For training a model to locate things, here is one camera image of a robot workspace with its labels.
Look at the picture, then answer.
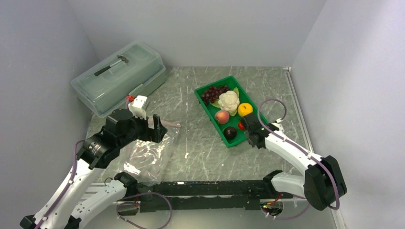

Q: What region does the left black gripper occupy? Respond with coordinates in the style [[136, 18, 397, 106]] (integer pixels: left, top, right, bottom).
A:
[[117, 110, 167, 148]]

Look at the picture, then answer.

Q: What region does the clear zip top bag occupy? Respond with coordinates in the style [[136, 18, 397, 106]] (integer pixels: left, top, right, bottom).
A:
[[122, 123, 181, 187]]

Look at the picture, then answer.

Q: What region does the pink peach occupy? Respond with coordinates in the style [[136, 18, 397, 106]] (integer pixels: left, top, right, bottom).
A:
[[214, 110, 230, 125]]

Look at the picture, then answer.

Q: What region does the dark red grape bunch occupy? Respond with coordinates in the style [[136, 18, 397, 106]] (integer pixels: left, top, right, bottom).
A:
[[200, 85, 230, 105]]

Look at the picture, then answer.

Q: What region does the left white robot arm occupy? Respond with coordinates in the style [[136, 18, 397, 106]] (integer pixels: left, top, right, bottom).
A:
[[20, 109, 168, 229]]

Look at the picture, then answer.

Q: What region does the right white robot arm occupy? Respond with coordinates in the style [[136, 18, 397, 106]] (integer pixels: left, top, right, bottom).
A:
[[241, 113, 347, 210]]

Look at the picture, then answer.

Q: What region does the red orange mango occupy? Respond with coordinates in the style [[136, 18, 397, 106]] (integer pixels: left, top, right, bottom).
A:
[[237, 122, 245, 130]]

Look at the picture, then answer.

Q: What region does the dark purple plum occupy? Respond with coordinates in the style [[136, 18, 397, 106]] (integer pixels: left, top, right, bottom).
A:
[[223, 126, 237, 141]]

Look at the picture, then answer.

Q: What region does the orange fruit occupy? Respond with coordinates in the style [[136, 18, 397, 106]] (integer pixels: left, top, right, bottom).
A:
[[237, 103, 253, 117]]

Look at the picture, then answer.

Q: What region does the white cauliflower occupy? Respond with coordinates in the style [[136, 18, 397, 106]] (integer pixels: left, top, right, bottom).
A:
[[218, 91, 240, 116]]

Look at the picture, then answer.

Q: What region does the green plastic tray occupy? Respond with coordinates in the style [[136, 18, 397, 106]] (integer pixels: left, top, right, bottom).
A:
[[194, 76, 257, 147]]

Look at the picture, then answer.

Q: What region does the clear plastic storage box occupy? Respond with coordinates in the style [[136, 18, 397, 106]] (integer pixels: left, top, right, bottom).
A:
[[71, 41, 166, 118]]

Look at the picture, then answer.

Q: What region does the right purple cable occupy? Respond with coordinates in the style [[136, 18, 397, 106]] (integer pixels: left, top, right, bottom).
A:
[[257, 99, 341, 211]]

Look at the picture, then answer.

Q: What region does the purple cable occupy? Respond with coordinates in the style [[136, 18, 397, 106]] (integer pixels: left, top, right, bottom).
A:
[[257, 99, 341, 211], [33, 139, 85, 229]]

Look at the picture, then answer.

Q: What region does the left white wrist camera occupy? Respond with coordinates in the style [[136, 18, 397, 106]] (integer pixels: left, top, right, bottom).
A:
[[127, 95, 148, 120]]

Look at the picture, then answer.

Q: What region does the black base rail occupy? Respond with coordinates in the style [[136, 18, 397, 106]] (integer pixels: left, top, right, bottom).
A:
[[137, 180, 292, 213]]

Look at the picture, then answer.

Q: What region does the black handled hammer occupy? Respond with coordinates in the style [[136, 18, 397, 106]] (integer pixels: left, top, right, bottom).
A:
[[94, 55, 129, 76]]

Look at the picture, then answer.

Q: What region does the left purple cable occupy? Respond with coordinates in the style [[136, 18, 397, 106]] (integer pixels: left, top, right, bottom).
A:
[[33, 139, 85, 229]]

